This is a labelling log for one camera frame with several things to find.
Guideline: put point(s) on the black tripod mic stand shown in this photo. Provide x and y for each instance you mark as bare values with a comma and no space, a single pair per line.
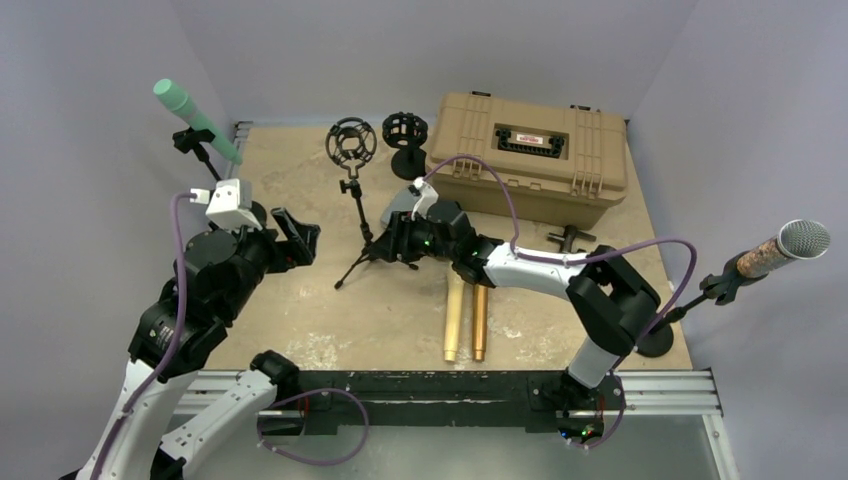
351,144

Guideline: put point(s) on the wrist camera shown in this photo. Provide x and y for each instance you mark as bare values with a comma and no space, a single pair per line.
229,205
426,196

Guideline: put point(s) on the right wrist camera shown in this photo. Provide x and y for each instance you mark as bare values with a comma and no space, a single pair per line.
426,196

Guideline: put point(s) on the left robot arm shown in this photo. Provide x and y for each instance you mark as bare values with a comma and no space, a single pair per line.
215,274

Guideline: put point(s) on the cream microphone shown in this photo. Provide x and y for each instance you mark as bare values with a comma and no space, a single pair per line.
453,316

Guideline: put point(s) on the black round base shockmount stand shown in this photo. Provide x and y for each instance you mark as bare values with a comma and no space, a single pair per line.
405,149

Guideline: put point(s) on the aluminium table frame rail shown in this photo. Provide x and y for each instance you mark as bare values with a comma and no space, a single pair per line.
217,271

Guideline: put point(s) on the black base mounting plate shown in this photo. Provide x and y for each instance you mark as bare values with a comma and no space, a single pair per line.
536,401

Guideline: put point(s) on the grey plastic case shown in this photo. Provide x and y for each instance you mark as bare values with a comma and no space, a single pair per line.
403,201

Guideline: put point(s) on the tan plastic toolbox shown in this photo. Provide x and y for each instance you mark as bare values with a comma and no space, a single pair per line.
554,165

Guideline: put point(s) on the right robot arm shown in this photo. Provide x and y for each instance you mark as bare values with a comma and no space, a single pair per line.
613,302

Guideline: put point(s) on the black stand for patterned microphone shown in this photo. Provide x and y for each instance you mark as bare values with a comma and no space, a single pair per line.
719,289

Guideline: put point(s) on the gold microphone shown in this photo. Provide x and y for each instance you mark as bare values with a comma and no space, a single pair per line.
479,332

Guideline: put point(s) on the black metal clamp bar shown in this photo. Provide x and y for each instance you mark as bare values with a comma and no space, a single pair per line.
565,240

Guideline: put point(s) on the mint green microphone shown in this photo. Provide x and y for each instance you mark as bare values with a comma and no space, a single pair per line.
178,102

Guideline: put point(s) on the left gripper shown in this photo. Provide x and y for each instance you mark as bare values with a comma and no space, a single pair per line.
299,235

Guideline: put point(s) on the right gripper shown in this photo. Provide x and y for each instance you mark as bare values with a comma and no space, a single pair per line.
396,240

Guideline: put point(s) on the black stand for green microphone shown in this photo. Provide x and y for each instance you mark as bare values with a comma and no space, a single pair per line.
193,141

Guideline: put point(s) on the silver head patterned microphone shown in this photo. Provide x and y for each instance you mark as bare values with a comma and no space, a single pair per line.
796,240

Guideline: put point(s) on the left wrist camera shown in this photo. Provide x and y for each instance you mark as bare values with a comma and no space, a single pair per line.
229,205

